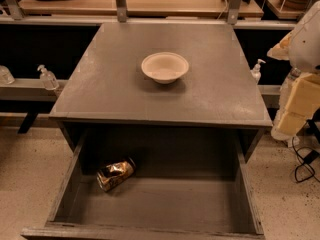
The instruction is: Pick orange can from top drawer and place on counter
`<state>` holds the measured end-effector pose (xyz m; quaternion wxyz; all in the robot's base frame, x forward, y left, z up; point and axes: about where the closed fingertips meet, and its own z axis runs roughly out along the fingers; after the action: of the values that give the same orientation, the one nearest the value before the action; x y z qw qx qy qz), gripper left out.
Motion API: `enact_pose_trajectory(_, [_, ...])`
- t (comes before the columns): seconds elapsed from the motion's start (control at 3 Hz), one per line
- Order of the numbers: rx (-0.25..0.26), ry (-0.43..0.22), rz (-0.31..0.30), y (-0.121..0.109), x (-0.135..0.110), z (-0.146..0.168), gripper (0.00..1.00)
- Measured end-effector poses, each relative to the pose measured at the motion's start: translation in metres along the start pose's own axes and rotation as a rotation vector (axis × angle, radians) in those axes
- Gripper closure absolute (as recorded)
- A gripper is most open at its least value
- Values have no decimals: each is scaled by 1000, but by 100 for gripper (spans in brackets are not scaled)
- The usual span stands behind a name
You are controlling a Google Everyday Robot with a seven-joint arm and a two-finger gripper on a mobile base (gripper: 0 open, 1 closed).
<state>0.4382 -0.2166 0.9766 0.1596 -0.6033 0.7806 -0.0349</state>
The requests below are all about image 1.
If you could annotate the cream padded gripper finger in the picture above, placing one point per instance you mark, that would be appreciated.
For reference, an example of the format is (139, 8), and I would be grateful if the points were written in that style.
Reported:
(281, 50)
(299, 104)

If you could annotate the crushed orange soda can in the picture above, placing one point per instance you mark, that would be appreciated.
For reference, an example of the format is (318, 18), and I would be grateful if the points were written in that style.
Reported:
(113, 174)

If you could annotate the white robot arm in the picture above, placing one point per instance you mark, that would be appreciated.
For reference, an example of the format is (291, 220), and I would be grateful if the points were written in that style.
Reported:
(304, 55)

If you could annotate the open grey top drawer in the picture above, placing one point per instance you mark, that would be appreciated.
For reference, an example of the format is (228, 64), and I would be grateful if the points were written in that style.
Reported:
(189, 184)

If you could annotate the white pump bottle right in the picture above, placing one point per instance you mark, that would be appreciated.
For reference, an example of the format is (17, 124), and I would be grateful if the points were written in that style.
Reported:
(256, 74)

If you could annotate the light wooden desk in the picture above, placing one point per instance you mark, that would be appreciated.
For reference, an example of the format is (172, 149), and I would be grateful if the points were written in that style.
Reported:
(135, 8)

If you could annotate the grey wooden cabinet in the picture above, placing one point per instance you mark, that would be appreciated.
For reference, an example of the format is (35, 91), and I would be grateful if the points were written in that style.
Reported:
(108, 86)

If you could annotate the clear pump bottle left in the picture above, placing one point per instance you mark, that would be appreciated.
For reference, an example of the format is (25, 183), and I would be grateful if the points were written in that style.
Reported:
(48, 78)

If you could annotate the clear bottle far left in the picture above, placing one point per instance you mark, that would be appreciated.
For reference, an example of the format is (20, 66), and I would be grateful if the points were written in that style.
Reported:
(5, 75)

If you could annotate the grey metal shelf rail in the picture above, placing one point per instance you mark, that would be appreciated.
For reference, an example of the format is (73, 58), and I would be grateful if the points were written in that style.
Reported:
(24, 89)

